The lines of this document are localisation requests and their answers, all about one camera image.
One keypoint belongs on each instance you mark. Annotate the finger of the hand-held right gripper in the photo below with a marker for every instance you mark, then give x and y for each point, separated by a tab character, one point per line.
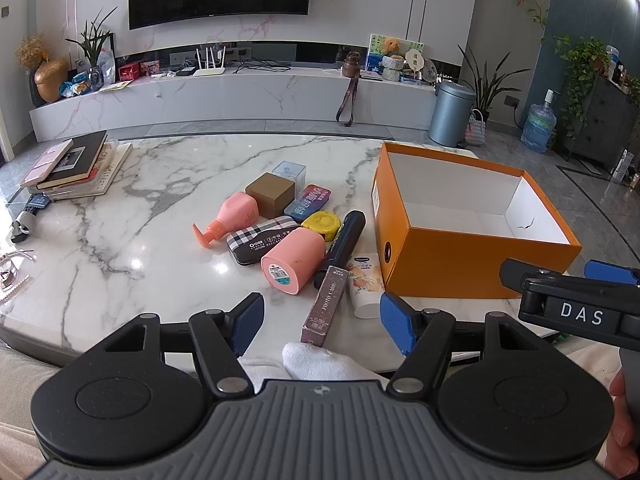
517	274
612	272

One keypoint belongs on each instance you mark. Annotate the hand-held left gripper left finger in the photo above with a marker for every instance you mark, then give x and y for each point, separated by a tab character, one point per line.
247	321

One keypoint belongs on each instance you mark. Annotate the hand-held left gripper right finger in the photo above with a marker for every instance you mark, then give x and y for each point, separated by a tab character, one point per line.
397	326

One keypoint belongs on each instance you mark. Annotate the white cream tube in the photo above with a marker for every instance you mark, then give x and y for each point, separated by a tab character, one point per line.
365	285

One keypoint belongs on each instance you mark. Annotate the orange cardboard box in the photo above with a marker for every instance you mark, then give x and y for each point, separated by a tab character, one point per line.
450	265

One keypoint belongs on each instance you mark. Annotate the pink glitter card box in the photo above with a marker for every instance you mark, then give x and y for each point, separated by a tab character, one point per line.
327	305

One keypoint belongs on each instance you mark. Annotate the pink cup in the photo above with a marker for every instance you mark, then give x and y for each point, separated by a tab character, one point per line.
295	260

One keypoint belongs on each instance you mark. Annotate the plaid tin case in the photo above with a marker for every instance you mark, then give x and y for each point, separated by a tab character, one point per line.
255	242

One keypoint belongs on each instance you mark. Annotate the dark blue bottle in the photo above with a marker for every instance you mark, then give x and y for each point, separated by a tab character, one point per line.
345	240

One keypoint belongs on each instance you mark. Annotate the pink pump bottle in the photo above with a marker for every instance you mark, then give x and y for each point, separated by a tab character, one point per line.
235	215

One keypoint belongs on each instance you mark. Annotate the yellow tape measure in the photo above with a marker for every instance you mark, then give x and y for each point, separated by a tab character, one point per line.
322	224

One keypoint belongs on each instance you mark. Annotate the brown cardboard box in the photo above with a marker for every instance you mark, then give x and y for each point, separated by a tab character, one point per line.
270	192

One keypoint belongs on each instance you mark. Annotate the blue and pink tin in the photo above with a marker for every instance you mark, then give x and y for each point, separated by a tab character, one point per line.
310	202

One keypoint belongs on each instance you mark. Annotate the clear plastic box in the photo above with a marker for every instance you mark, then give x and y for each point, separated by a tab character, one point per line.
290	170

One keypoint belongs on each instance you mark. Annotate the person's right hand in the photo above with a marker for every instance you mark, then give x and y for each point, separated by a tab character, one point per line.
622	425

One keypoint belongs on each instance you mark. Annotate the white cloth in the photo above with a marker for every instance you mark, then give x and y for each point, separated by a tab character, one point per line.
315	362

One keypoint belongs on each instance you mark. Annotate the blue water jug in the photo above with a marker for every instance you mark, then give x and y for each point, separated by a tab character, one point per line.
539	127

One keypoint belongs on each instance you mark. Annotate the woven handbag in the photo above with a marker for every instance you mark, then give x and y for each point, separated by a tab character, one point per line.
475	130

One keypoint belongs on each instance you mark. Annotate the grey cabinet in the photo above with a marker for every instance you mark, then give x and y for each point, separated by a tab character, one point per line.
607	120

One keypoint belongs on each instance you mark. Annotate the grey pedal trash can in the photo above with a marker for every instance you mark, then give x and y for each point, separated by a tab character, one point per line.
450	115

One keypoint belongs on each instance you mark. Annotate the snake plant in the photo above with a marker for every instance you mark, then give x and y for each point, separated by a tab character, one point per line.
487	85

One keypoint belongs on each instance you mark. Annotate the green pothos plant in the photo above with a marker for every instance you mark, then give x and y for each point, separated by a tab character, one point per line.
582	70

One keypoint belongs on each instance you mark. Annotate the marble tv cabinet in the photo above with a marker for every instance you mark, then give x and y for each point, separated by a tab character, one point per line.
250	97

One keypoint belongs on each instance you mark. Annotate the black book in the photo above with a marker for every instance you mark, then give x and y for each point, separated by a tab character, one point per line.
80	157

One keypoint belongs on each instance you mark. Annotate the round paper fan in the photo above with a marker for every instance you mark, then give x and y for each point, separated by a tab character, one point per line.
414	62

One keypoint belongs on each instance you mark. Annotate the silver hair clip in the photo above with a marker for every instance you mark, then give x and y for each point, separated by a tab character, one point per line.
15	272

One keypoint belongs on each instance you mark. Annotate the beige sofa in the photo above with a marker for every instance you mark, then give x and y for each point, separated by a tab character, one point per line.
20	400

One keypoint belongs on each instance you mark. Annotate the white and grey gadget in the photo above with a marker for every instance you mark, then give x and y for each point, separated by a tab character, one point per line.
22	225

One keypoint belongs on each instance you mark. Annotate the white router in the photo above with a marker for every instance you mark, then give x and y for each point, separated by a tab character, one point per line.
209	70

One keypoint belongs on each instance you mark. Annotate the pink notebook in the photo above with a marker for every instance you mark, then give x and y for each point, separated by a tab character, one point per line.
45	165

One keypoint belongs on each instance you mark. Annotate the painted canvas picture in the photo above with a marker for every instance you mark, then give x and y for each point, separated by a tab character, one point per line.
377	55

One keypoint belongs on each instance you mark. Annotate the red gift box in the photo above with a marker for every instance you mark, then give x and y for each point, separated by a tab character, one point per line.
130	71
151	67

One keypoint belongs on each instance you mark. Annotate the blue snack packet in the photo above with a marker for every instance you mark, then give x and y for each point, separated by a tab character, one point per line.
75	87

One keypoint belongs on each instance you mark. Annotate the gold vase with dried flowers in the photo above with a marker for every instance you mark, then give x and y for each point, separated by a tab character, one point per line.
50	80

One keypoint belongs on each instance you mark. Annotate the green plant in glass vase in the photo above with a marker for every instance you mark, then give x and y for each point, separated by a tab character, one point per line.
95	45

